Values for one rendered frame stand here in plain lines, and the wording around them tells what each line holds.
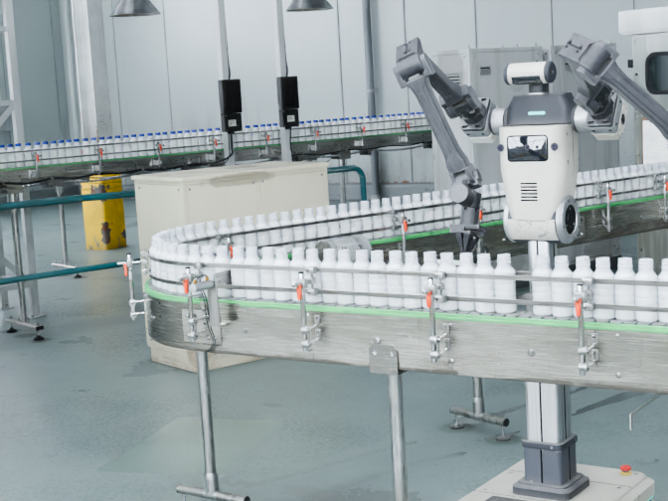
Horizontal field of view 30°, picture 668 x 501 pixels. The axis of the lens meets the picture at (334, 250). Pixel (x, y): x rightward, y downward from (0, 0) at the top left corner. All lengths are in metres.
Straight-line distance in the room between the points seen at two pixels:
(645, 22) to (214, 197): 2.71
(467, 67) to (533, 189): 5.47
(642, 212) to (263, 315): 3.10
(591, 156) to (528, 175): 6.44
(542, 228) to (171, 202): 3.81
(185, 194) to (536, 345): 4.24
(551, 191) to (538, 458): 0.91
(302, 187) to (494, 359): 4.50
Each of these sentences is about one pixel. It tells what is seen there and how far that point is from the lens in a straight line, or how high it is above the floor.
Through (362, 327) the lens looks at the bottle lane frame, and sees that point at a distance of 3.74.
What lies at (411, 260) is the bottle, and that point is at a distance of 3.66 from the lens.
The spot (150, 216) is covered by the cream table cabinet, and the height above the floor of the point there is 0.93.
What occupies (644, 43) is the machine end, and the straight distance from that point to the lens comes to 7.52.
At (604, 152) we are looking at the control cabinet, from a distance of 10.64.
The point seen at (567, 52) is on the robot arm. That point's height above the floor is 1.72.
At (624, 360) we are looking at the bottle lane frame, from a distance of 3.38.
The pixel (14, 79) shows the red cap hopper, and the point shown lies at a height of 1.86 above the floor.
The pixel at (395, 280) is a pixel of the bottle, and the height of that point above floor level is 1.08.
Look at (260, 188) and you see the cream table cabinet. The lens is 7.72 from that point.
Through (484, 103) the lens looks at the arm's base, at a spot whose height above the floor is 1.57.
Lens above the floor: 1.66
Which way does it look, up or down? 7 degrees down
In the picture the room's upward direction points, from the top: 3 degrees counter-clockwise
